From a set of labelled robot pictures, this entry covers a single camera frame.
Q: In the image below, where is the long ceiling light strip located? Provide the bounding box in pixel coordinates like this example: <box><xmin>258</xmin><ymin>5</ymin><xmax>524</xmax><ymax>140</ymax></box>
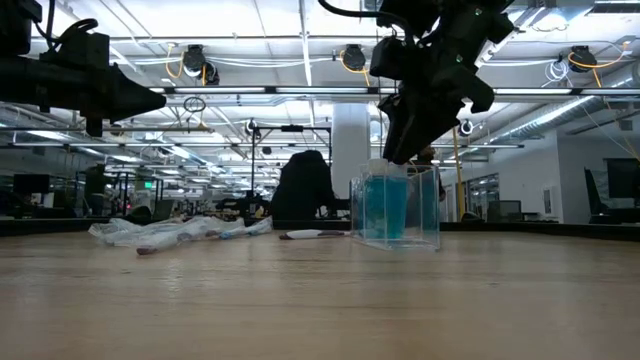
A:
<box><xmin>149</xmin><ymin>85</ymin><xmax>640</xmax><ymax>97</ymax></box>

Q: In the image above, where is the clear acrylic box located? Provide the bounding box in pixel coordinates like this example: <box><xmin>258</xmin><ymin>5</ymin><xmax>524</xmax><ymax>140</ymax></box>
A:
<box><xmin>349</xmin><ymin>163</ymin><xmax>442</xmax><ymax>252</ymax></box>

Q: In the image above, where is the person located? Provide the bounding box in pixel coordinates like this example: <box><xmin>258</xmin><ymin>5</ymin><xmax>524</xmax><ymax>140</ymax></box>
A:
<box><xmin>83</xmin><ymin>164</ymin><xmax>107</xmax><ymax>216</ymax></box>
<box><xmin>269</xmin><ymin>149</ymin><xmax>337</xmax><ymax>221</ymax></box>
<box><xmin>409</xmin><ymin>143</ymin><xmax>447</xmax><ymax>201</ymax></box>

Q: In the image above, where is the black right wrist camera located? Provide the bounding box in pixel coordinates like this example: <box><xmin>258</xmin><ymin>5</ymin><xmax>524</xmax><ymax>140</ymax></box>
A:
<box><xmin>369</xmin><ymin>36</ymin><xmax>407</xmax><ymax>81</ymax></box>

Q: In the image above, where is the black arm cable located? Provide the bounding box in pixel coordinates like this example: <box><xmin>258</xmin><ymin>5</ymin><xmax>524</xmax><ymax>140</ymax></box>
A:
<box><xmin>32</xmin><ymin>0</ymin><xmax>100</xmax><ymax>51</ymax></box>
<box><xmin>318</xmin><ymin>0</ymin><xmax>416</xmax><ymax>44</ymax></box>

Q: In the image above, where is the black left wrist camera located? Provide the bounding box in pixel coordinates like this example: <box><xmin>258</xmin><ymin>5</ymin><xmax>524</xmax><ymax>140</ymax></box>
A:
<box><xmin>40</xmin><ymin>32</ymin><xmax>110</xmax><ymax>67</ymax></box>

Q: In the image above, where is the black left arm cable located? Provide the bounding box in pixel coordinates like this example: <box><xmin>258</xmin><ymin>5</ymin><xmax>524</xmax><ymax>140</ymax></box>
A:
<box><xmin>32</xmin><ymin>0</ymin><xmax>100</xmax><ymax>51</ymax></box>

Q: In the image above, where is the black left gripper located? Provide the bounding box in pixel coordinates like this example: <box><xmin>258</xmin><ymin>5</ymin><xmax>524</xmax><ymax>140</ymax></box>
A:
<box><xmin>74</xmin><ymin>63</ymin><xmax>168</xmax><ymax>139</ymax></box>

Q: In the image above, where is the silver ventilation duct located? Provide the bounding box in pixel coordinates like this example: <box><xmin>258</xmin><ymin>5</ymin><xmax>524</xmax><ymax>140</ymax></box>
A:
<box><xmin>487</xmin><ymin>74</ymin><xmax>640</xmax><ymax>146</ymax></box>

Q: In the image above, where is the black gantry frame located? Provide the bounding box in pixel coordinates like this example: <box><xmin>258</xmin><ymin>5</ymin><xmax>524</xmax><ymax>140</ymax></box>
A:
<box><xmin>249</xmin><ymin>124</ymin><xmax>334</xmax><ymax>221</ymax></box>

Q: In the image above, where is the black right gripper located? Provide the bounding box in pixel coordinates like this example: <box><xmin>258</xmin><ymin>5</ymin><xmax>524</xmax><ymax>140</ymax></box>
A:
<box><xmin>378</xmin><ymin>49</ymin><xmax>496</xmax><ymax>165</ymax></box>

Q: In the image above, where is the white round column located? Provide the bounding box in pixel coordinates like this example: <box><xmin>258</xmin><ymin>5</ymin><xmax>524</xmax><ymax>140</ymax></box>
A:
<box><xmin>331</xmin><ymin>102</ymin><xmax>372</xmax><ymax>199</ymax></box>

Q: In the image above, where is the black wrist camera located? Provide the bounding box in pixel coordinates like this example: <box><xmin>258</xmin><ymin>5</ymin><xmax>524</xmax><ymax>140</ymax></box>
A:
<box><xmin>369</xmin><ymin>36</ymin><xmax>407</xmax><ymax>81</ymax></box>
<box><xmin>40</xmin><ymin>32</ymin><xmax>110</xmax><ymax>67</ymax></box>

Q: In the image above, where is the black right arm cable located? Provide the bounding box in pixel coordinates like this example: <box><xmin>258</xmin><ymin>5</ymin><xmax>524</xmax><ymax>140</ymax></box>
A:
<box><xmin>318</xmin><ymin>0</ymin><xmax>416</xmax><ymax>44</ymax></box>

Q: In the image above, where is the large black monitor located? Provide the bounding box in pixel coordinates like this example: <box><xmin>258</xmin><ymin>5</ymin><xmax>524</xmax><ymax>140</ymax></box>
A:
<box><xmin>583</xmin><ymin>157</ymin><xmax>640</xmax><ymax>225</ymax></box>

